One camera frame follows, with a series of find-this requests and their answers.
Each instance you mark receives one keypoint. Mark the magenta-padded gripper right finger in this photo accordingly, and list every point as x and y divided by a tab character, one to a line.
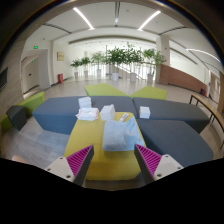
165	167

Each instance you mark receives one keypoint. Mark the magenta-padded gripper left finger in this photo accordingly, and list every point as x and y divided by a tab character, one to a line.
61	168

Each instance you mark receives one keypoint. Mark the light blue towel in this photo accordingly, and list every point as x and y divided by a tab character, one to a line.
116	136

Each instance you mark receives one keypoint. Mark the large blue-grey bench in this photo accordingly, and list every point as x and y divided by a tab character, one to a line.
56	111

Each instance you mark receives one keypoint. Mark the small white cube box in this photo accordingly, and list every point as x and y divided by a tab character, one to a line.
144	112

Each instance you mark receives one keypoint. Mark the white plastic-wrapped packet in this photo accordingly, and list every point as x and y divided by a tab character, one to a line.
87	114

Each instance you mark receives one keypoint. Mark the dark grey block seat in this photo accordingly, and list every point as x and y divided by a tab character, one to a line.
16	116

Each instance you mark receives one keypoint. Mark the white tissue box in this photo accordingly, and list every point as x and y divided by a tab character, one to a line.
107	112

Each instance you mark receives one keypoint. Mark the lime green bench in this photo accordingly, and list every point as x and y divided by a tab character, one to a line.
150	92
103	90
33	101

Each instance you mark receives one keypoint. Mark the wooden table with black legs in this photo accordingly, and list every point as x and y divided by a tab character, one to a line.
206	106

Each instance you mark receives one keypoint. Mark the red bin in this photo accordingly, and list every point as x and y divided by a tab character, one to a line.
60	78

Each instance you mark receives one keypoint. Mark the row of potted plants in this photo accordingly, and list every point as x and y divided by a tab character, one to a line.
116	58

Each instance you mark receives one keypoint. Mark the green exit sign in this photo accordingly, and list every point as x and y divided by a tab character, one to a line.
36	47

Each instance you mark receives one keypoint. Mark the ceiling light strips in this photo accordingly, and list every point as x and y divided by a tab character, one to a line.
83	18

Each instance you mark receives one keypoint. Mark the black wall screen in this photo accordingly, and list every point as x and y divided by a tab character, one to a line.
3	79

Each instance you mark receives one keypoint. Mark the yellow framed wall picture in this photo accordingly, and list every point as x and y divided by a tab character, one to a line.
60	56

